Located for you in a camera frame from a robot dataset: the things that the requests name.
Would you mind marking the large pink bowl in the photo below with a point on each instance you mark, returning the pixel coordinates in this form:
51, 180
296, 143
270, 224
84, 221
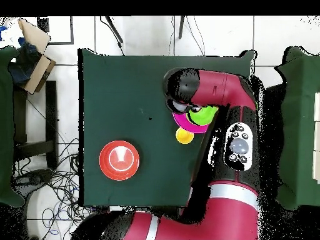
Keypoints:
182, 122

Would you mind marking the orange-yellow cup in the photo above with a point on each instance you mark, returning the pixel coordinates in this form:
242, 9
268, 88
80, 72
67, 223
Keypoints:
184, 136

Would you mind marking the small green bowl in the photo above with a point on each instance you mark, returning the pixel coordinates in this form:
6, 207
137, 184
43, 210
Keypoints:
202, 117

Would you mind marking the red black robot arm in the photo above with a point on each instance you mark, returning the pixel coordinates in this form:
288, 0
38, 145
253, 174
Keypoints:
225, 220

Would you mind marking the orange bowl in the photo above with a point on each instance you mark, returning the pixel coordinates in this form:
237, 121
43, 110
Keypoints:
105, 160

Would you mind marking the dark green table cloth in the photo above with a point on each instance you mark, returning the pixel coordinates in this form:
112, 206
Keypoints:
112, 75

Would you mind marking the black tripod leg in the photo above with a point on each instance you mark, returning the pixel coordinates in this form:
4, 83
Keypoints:
181, 27
113, 28

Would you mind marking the black grey floor stand base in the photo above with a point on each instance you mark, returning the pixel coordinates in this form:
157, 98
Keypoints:
37, 177

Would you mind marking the green cloth side table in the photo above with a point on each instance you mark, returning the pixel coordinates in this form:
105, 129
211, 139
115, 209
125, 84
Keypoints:
300, 125
5, 125

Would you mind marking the dark blue bag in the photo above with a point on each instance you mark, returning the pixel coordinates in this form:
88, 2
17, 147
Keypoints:
22, 67

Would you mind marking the white drawer unit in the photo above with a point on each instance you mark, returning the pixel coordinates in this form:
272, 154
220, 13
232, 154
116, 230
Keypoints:
317, 137

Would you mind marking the cardboard box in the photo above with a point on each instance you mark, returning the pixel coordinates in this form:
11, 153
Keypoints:
32, 35

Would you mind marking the black stool frame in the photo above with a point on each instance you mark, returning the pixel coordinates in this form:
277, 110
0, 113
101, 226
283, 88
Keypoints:
51, 112

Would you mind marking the black floor frame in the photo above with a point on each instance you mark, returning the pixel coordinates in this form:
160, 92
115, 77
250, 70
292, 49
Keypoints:
72, 30

